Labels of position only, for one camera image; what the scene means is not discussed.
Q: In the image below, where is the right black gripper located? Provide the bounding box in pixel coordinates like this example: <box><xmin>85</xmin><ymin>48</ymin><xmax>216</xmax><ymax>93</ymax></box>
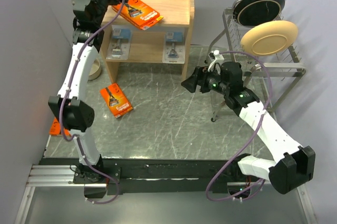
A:
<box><xmin>181</xmin><ymin>65</ymin><xmax>230</xmax><ymax>95</ymax></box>

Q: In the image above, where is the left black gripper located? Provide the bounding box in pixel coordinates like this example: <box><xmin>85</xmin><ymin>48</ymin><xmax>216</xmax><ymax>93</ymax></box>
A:
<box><xmin>84</xmin><ymin>0</ymin><xmax>130</xmax><ymax>26</ymax></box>

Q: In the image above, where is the blue razor blister pack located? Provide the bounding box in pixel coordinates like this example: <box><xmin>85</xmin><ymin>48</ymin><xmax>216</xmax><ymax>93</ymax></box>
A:
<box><xmin>106</xmin><ymin>25</ymin><xmax>132</xmax><ymax>60</ymax></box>
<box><xmin>162</xmin><ymin>32</ymin><xmax>185</xmax><ymax>64</ymax></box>

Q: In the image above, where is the wooden two-tier shelf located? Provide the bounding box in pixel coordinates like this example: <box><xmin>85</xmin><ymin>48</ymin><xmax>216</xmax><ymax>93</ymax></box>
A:
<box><xmin>100</xmin><ymin>0</ymin><xmax>195</xmax><ymax>83</ymax></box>

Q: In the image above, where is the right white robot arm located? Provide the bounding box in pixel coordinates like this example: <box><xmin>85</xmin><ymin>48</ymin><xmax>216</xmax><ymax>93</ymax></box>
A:
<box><xmin>181</xmin><ymin>62</ymin><xmax>315</xmax><ymax>195</ymax></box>

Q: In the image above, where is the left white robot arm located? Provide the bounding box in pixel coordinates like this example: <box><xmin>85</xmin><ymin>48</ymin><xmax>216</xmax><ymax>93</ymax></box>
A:
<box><xmin>48</xmin><ymin>0</ymin><xmax>128</xmax><ymax>183</ymax></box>

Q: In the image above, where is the metal dish rack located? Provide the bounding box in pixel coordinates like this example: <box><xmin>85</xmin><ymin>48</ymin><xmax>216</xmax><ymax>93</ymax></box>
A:
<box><xmin>204</xmin><ymin>7</ymin><xmax>306</xmax><ymax>116</ymax></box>

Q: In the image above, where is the beige ceramic bowl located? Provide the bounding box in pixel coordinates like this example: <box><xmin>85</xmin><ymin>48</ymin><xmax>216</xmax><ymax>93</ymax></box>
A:
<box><xmin>88</xmin><ymin>58</ymin><xmax>102</xmax><ymax>81</ymax></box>

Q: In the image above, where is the beige plate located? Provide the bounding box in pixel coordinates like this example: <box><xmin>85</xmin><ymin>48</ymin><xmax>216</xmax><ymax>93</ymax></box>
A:
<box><xmin>240</xmin><ymin>20</ymin><xmax>299</xmax><ymax>56</ymax></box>

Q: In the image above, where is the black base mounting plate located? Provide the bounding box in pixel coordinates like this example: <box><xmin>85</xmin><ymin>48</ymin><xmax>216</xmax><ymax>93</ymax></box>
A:
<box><xmin>39</xmin><ymin>158</ymin><xmax>225</xmax><ymax>199</ymax></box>

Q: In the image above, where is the hidden orange razor box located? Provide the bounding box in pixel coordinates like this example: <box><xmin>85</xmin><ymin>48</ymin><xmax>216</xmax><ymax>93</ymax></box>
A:
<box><xmin>49</xmin><ymin>117</ymin><xmax>62</xmax><ymax>136</ymax></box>

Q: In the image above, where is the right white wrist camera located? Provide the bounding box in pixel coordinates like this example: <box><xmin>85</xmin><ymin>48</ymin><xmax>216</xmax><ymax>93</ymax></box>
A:
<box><xmin>207</xmin><ymin>50</ymin><xmax>224</xmax><ymax>72</ymax></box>

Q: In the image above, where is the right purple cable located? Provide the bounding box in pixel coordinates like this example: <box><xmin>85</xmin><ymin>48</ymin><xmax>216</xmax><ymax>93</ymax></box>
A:
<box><xmin>205</xmin><ymin>51</ymin><xmax>271</xmax><ymax>202</ymax></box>

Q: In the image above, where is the purple cable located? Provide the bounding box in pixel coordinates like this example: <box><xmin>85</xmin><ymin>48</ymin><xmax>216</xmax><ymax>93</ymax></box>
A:
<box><xmin>205</xmin><ymin>51</ymin><xmax>271</xmax><ymax>202</ymax></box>
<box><xmin>59</xmin><ymin>0</ymin><xmax>127</xmax><ymax>205</ymax></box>

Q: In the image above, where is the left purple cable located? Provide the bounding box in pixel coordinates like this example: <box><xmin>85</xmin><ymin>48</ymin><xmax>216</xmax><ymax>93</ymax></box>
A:
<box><xmin>59</xmin><ymin>0</ymin><xmax>127</xmax><ymax>205</ymax></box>

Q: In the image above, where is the aluminium rail frame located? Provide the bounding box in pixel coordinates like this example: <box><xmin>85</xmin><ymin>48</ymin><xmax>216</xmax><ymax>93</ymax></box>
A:
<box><xmin>15</xmin><ymin>165</ymin><xmax>317</xmax><ymax>223</ymax></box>

